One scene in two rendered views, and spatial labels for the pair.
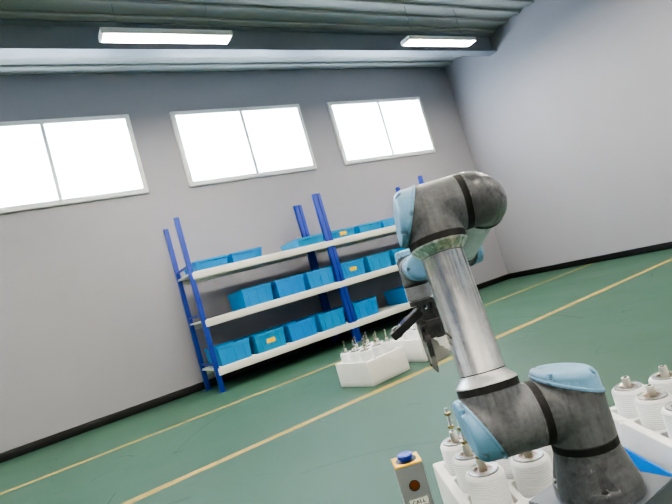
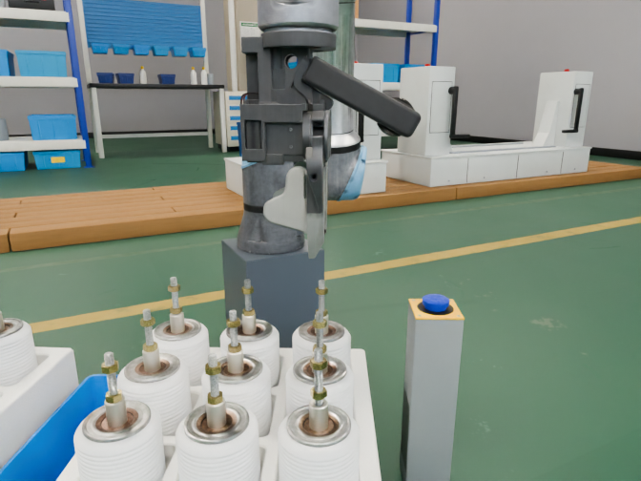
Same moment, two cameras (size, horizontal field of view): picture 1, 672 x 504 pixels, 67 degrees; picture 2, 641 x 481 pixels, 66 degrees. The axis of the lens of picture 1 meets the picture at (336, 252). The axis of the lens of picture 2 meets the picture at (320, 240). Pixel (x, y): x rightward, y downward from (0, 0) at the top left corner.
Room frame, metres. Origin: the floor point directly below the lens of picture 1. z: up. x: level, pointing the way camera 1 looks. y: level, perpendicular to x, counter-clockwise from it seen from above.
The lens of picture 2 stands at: (1.99, -0.14, 0.62)
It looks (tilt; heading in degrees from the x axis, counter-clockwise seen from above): 16 degrees down; 185
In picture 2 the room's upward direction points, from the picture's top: straight up
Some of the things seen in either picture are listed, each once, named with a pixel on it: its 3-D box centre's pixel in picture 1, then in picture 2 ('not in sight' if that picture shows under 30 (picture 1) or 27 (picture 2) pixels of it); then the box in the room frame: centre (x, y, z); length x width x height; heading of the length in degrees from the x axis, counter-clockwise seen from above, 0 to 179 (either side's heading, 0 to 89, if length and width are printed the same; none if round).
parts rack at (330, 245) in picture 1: (326, 270); not in sight; (6.61, 0.19, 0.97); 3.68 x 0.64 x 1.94; 122
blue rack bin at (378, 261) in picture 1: (370, 264); not in sight; (6.96, -0.40, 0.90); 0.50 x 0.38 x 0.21; 31
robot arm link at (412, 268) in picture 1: (422, 265); not in sight; (1.40, -0.22, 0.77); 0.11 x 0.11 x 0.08; 1
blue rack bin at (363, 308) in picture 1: (356, 310); not in sight; (6.71, -0.05, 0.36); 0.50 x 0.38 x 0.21; 33
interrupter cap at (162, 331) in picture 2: not in sight; (177, 329); (1.28, -0.43, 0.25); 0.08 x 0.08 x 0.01
